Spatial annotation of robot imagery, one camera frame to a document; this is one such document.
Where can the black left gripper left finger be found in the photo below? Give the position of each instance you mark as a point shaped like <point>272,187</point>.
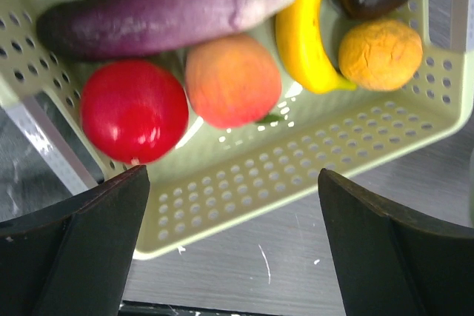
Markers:
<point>73,258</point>

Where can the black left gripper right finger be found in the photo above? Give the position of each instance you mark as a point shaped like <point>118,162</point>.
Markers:
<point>391,259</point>

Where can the red toy apple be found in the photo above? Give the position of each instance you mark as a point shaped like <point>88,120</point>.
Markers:
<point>133,111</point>

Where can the yellow toy banana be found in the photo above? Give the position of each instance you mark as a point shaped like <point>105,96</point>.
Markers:
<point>301,50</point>

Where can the pale green plastic basket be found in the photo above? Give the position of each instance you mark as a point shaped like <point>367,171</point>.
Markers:
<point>215,179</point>

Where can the small orange toy fruit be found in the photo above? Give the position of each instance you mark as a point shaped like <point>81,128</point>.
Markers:
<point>380,55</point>

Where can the purple toy eggplant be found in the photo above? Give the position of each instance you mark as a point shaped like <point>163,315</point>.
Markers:
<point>99,30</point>

